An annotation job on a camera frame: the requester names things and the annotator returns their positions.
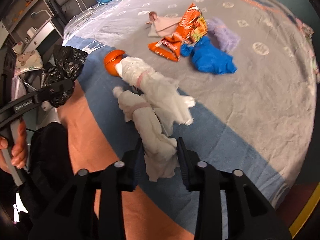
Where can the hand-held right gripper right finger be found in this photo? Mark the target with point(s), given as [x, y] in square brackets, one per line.
[182, 160]

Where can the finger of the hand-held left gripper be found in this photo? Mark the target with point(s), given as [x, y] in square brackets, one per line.
[57, 87]

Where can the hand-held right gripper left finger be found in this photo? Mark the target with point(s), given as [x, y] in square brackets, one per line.
[138, 160]

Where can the white tissue wad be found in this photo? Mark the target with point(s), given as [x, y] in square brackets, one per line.
[150, 85]
[155, 142]

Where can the black plastic bag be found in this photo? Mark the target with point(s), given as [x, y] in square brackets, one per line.
[67, 60]

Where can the orange plastic bag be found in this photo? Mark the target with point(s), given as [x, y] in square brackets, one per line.
[112, 62]

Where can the blue plastic bag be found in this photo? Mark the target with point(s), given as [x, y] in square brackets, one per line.
[210, 60]

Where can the orange red snack wrapper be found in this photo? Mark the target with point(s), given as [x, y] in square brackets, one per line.
[165, 48]

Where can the beige cloth bundle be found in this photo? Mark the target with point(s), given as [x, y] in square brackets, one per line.
[162, 25]

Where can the orange patterned snack packet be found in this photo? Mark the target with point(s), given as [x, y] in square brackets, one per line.
[190, 22]

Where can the black bin with yellow rim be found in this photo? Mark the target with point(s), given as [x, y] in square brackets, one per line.
[310, 212]

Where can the person's left hand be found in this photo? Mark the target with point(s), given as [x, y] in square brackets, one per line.
[21, 145]

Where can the bear print cushion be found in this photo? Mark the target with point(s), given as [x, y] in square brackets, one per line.
[28, 60]

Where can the wooden shelf desk unit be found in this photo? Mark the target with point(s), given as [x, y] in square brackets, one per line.
[45, 30]

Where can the striped bed sheet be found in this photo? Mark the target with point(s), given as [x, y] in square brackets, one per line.
[82, 26]

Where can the white desk lamp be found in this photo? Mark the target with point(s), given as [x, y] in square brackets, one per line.
[43, 11]

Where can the grey padded bed headboard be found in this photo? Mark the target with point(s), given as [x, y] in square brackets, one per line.
[57, 5]

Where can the small shelf ornaments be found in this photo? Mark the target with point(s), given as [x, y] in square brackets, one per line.
[31, 0]

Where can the pink green printed cloth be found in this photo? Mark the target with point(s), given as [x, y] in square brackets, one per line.
[313, 65]

